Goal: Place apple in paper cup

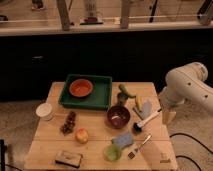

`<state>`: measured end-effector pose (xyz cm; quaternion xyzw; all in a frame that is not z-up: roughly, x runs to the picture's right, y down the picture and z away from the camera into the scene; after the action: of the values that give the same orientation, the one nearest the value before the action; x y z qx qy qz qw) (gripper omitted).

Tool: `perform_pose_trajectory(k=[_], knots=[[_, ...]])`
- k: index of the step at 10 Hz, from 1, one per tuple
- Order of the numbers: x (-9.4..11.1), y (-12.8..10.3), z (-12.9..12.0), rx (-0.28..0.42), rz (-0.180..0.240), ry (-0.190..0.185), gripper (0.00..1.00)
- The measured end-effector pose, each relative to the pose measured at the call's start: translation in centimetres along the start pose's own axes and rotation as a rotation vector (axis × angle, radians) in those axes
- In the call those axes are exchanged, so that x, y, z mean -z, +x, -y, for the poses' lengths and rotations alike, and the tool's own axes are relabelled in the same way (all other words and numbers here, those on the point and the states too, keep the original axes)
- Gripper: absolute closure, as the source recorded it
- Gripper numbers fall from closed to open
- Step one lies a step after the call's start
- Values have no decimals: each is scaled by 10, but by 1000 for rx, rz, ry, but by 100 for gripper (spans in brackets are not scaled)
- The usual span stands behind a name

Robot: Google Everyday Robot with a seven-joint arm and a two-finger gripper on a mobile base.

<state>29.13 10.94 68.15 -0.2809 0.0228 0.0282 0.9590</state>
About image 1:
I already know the yellow red apple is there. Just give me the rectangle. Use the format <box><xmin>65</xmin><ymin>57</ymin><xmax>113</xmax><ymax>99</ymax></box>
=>
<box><xmin>75</xmin><ymin>128</ymin><xmax>89</xmax><ymax>144</ymax></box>

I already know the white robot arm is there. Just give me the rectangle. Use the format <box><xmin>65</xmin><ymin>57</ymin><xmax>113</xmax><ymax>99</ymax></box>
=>
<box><xmin>159</xmin><ymin>62</ymin><xmax>213</xmax><ymax>124</ymax></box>

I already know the small dark metal cup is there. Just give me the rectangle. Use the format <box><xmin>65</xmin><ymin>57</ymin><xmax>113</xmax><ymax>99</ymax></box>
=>
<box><xmin>117</xmin><ymin>92</ymin><xmax>128</xmax><ymax>106</ymax></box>

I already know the green plastic cup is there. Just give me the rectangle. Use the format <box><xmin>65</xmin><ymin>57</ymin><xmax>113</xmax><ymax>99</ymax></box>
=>
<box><xmin>103</xmin><ymin>144</ymin><xmax>122</xmax><ymax>161</ymax></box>

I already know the white paper cup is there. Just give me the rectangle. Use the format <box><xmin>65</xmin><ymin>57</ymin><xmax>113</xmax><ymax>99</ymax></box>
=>
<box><xmin>36</xmin><ymin>103</ymin><xmax>53</xmax><ymax>121</ymax></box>

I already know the grey cloth under brush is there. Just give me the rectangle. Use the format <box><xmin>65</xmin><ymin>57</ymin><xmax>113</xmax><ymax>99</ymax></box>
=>
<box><xmin>133</xmin><ymin>100</ymin><xmax>152</xmax><ymax>120</ymax></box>

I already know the yellow banana toy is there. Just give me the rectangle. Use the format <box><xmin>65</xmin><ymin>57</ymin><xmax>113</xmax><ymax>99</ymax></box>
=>
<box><xmin>135</xmin><ymin>95</ymin><xmax>142</xmax><ymax>112</ymax></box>

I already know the wooden table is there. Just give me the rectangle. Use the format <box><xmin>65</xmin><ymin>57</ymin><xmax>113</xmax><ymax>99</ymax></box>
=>
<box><xmin>24</xmin><ymin>82</ymin><xmax>178</xmax><ymax>171</ymax></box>

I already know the green pepper toy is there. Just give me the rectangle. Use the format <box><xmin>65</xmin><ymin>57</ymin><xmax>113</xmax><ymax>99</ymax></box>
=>
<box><xmin>118</xmin><ymin>84</ymin><xmax>136</xmax><ymax>98</ymax></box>

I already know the dark maroon bowl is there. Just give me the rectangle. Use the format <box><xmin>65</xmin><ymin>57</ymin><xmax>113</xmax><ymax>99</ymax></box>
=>
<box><xmin>107</xmin><ymin>106</ymin><xmax>130</xmax><ymax>129</ymax></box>

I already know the silver fork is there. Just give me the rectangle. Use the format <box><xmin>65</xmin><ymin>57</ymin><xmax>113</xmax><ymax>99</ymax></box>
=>
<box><xmin>128</xmin><ymin>134</ymin><xmax>152</xmax><ymax>159</ymax></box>

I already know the green plastic tray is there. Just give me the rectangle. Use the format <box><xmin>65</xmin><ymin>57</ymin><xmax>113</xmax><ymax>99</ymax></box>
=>
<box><xmin>58</xmin><ymin>74</ymin><xmax>112</xmax><ymax>110</ymax></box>

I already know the orange bowl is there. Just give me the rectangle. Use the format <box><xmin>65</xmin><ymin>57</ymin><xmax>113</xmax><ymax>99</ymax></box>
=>
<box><xmin>69</xmin><ymin>79</ymin><xmax>93</xmax><ymax>98</ymax></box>

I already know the bunch of dark grapes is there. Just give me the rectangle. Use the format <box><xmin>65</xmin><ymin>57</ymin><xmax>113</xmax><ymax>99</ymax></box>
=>
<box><xmin>60</xmin><ymin>111</ymin><xmax>76</xmax><ymax>135</ymax></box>

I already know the dark wooden eraser block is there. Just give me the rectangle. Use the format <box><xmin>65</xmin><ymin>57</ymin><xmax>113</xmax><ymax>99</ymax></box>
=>
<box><xmin>55</xmin><ymin>150</ymin><xmax>82</xmax><ymax>168</ymax></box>

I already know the black floor cable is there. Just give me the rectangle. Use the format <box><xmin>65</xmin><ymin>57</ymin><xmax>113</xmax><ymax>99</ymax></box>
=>
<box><xmin>169</xmin><ymin>132</ymin><xmax>213</xmax><ymax>171</ymax></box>

